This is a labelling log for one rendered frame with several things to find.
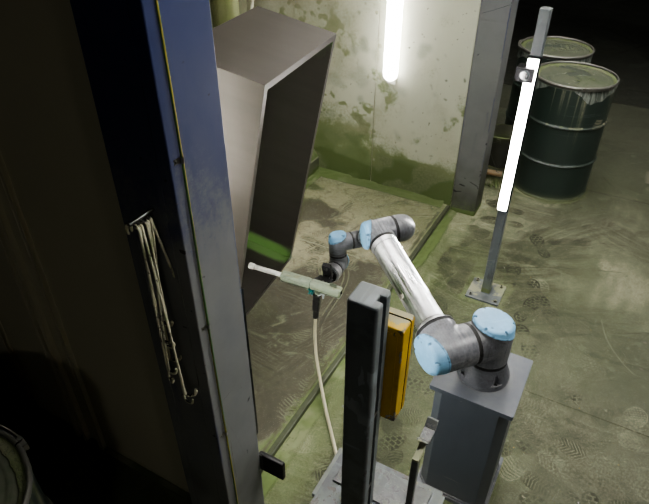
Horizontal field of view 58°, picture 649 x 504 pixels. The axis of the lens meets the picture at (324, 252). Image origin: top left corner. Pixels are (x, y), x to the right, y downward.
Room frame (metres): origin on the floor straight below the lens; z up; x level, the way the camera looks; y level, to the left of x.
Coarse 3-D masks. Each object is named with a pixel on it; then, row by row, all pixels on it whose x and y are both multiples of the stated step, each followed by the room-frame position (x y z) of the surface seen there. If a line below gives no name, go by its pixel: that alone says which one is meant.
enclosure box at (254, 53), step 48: (240, 48) 2.03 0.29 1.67; (288, 48) 2.10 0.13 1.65; (240, 96) 1.82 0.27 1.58; (288, 96) 2.42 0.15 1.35; (240, 144) 1.83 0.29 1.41; (288, 144) 2.43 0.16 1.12; (240, 192) 1.84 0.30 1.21; (288, 192) 2.44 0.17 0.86; (240, 240) 1.85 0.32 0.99; (288, 240) 2.44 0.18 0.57
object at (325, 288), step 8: (248, 264) 2.26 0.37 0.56; (272, 272) 2.20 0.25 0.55; (280, 272) 2.20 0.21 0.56; (288, 272) 2.19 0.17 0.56; (280, 280) 2.18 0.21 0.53; (288, 280) 2.16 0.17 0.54; (296, 280) 2.14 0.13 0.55; (304, 280) 2.13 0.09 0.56; (312, 280) 2.14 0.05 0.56; (304, 288) 2.12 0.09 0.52; (312, 288) 2.11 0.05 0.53; (320, 288) 2.09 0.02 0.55; (328, 288) 2.08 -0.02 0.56; (336, 288) 2.08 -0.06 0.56; (320, 296) 2.09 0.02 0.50; (336, 296) 2.06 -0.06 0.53; (312, 304) 2.11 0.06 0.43
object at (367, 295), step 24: (360, 288) 0.78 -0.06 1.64; (384, 288) 0.78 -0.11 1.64; (360, 312) 0.74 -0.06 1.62; (384, 312) 0.76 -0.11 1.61; (360, 336) 0.74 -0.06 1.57; (384, 336) 0.76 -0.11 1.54; (360, 360) 0.73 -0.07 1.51; (384, 360) 0.77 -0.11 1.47; (360, 384) 0.73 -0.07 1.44; (360, 408) 0.73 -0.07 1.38; (360, 432) 0.73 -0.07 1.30; (360, 456) 0.73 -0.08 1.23; (360, 480) 0.73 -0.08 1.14
